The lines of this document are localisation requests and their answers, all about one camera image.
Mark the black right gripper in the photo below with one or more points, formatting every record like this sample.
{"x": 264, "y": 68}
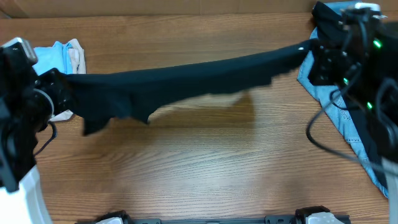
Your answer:
{"x": 324, "y": 54}

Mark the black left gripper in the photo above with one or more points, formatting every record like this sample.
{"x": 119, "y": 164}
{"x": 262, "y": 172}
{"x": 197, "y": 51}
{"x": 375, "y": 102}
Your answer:
{"x": 54, "y": 80}

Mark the black t-shirt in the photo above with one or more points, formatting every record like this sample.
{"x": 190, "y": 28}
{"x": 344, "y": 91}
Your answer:
{"x": 137, "y": 94}

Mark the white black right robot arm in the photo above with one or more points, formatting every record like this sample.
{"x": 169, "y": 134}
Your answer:
{"x": 357, "y": 52}

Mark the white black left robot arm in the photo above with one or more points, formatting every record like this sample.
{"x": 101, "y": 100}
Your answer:
{"x": 28, "y": 103}

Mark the light blue folded t-shirt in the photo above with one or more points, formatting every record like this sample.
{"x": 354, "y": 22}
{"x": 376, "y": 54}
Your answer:
{"x": 56, "y": 56}

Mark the blue denim jeans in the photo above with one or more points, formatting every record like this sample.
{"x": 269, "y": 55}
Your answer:
{"x": 320, "y": 93}

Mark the pink folded garment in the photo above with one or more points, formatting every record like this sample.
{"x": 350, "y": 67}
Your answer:
{"x": 77, "y": 57}

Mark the black long garment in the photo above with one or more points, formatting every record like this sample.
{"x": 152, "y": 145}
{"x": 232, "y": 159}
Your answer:
{"x": 351, "y": 124}

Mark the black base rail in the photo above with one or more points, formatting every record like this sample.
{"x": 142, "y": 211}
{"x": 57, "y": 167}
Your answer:
{"x": 307, "y": 215}

